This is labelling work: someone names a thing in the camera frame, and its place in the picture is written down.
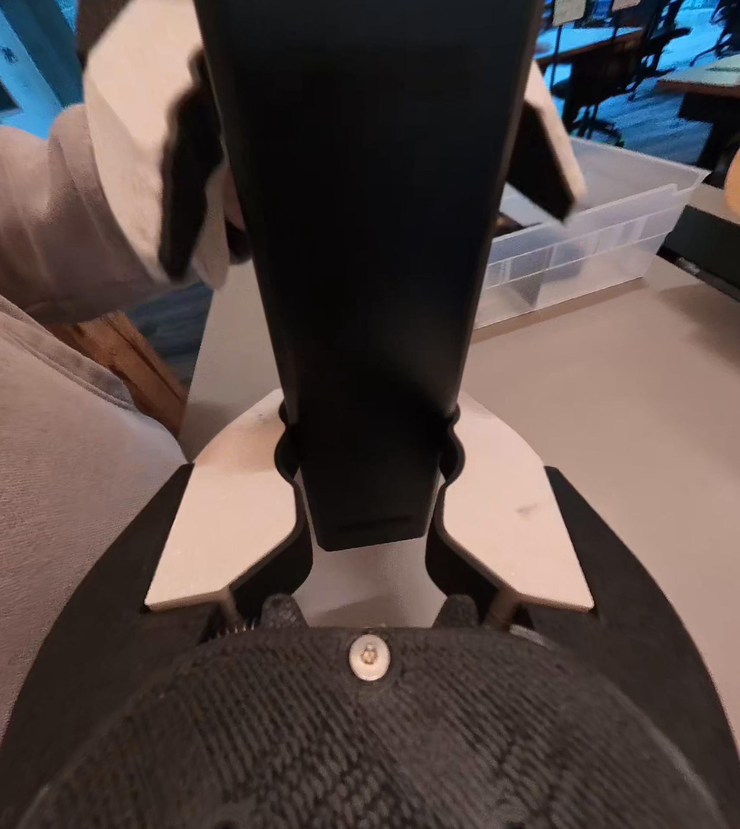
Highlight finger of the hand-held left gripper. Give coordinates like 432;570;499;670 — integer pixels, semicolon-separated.
83;0;228;284
510;60;590;225

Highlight brown wooden frame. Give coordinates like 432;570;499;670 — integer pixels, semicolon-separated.
52;311;187;436

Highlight black office chair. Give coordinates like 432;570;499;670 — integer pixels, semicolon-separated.
629;0;691;101
694;0;740;66

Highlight person's left forearm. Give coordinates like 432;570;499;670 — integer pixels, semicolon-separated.
0;105;176;325

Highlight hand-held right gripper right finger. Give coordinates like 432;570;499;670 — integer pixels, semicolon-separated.
426;390;595;628

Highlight white sign board on stand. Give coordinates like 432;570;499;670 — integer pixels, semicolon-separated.
550;0;589;130

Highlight wooden office desk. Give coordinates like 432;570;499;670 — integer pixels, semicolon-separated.
534;25;644;124
657;52;740;171

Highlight black rectangular device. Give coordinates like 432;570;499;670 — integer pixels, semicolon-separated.
660;204;740;312

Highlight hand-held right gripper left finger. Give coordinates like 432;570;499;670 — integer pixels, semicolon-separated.
144;389;314;624

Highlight clear plastic organizer box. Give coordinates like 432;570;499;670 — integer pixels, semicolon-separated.
473;136;711;330

